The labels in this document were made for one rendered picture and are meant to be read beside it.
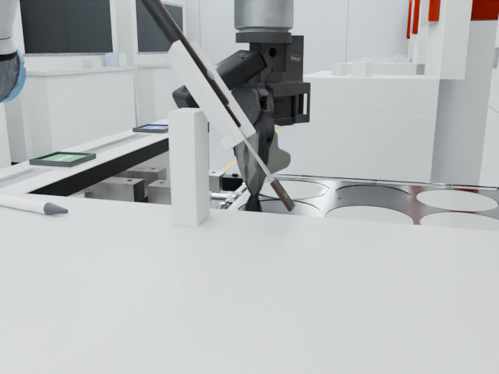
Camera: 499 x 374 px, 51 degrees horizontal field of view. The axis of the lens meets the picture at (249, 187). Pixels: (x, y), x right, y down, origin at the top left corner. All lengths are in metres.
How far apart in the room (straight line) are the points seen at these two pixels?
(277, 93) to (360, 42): 7.86
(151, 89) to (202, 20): 2.42
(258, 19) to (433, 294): 0.44
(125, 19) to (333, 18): 3.27
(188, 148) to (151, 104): 6.62
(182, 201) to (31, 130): 4.84
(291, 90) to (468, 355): 0.48
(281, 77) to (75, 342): 0.50
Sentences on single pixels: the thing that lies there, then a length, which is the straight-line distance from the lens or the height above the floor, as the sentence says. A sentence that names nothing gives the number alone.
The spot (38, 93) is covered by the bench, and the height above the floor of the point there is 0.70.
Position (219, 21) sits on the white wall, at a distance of 8.96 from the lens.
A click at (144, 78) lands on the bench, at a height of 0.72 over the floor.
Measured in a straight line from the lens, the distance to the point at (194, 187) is 0.38.
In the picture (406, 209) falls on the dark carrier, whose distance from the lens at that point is 0.68.
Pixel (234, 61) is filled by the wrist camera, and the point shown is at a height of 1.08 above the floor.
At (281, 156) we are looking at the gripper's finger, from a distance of 0.70.
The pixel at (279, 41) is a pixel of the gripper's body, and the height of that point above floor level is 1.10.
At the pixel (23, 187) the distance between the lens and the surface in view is 0.56.
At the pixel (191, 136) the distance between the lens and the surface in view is 0.37.
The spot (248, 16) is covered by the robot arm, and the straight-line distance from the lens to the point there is 0.66.
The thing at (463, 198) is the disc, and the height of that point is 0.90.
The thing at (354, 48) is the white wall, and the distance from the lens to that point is 8.52.
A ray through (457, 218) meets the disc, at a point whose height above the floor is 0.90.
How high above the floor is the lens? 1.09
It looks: 15 degrees down
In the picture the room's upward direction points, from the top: straight up
